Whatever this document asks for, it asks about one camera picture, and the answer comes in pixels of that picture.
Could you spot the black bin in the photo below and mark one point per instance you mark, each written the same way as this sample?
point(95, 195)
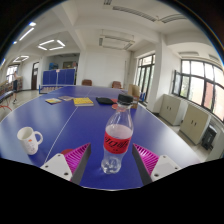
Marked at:
point(209, 137)

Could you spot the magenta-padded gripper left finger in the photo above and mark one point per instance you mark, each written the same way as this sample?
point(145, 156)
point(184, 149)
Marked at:
point(77, 156)

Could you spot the red table tennis paddle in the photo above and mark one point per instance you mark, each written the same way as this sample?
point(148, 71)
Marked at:
point(115, 100)
point(114, 106)

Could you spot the clear bottle with red label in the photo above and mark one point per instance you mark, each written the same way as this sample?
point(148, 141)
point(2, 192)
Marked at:
point(116, 141)

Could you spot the person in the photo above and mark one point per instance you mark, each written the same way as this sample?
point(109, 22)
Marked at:
point(15, 86)

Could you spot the blue and yellow book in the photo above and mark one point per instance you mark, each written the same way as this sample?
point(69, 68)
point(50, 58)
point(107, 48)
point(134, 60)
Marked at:
point(53, 100)

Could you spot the thin grey booklet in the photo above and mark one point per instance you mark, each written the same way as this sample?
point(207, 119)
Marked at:
point(65, 98)

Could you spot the wide black-framed window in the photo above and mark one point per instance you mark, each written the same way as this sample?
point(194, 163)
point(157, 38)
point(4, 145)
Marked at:
point(200, 85)

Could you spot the brown chair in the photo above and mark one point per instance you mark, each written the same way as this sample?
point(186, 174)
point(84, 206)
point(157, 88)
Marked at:
point(86, 82)
point(116, 84)

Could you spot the ceiling air conditioner unit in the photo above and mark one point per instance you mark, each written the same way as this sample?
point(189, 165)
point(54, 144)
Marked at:
point(115, 41)

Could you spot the tall black-framed window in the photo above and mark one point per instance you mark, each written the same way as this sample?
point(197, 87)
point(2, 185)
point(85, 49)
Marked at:
point(145, 75)

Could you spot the blue table with red legs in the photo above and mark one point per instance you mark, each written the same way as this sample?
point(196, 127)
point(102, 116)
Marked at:
point(5, 96)

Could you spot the shelf unit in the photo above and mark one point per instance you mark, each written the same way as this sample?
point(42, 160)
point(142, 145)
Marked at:
point(6, 85)

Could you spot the dark door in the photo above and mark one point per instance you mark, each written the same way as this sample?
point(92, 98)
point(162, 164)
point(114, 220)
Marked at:
point(35, 76)

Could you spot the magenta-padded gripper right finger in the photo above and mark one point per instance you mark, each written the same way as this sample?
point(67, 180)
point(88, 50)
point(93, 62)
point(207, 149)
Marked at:
point(146, 158)

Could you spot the white mug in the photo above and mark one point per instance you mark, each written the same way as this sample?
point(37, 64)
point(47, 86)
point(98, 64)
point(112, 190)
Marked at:
point(28, 141)

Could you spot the white cabinet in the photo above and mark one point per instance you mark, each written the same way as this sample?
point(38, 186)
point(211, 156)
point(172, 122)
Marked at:
point(195, 124)
point(171, 109)

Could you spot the ceiling lights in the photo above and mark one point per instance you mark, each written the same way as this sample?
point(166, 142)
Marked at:
point(51, 44)

